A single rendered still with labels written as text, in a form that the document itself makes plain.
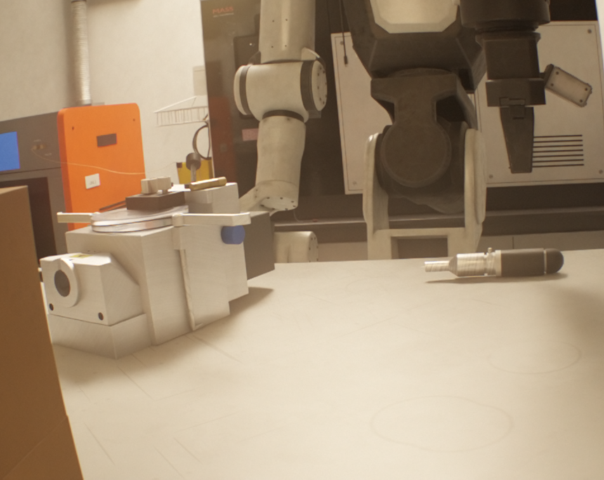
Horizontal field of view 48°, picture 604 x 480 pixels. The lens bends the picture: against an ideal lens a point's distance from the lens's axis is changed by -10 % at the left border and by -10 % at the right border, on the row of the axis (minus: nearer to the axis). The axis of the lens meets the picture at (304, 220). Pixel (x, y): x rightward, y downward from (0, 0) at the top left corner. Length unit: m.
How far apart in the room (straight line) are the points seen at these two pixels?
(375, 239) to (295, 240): 0.11
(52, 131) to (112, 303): 1.28
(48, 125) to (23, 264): 1.58
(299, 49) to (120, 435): 0.84
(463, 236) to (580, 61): 1.17
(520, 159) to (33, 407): 0.51
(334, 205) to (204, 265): 1.59
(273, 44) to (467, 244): 0.43
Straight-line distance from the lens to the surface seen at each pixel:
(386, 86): 1.08
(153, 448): 0.42
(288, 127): 1.12
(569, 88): 0.68
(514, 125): 0.67
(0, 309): 0.25
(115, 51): 3.71
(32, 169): 1.87
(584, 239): 2.09
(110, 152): 1.99
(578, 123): 2.12
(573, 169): 2.13
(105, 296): 0.57
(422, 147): 1.05
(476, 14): 0.67
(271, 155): 1.11
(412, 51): 1.09
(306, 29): 1.19
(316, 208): 2.22
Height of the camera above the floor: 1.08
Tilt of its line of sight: 9 degrees down
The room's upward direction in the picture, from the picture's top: 5 degrees counter-clockwise
